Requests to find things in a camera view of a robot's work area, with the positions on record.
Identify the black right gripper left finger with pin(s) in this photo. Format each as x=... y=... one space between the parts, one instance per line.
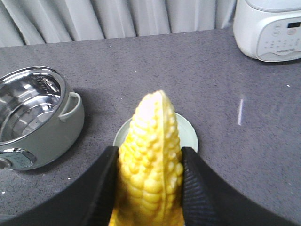
x=92 y=193

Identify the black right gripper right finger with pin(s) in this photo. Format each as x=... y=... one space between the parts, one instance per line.
x=208 y=200

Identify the yellow corn cob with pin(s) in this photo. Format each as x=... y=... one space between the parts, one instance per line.
x=150 y=169

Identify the light green round plate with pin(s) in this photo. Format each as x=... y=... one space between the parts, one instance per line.
x=187 y=134

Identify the green electric cooking pot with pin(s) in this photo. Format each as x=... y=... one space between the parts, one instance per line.
x=40 y=118

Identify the white rice cooker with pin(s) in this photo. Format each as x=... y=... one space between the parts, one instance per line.
x=268 y=30

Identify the grey pleated curtain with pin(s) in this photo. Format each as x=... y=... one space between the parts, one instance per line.
x=30 y=22

